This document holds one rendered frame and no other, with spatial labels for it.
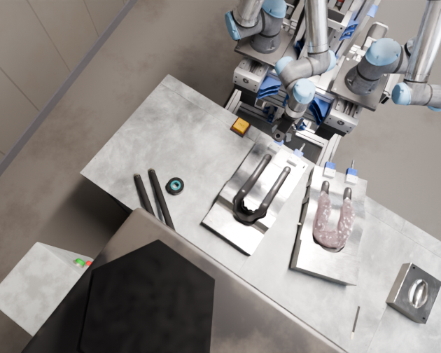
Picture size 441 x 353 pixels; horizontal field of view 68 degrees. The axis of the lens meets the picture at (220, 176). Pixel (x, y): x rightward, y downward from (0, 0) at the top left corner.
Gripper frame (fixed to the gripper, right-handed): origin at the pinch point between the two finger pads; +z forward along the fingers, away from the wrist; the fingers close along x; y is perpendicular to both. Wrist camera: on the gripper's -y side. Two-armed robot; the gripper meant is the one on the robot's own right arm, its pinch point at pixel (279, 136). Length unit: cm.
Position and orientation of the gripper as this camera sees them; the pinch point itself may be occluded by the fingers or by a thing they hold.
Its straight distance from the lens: 147.3
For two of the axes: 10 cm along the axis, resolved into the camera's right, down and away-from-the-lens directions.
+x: -8.3, -5.4, 1.4
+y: 5.6, -7.7, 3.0
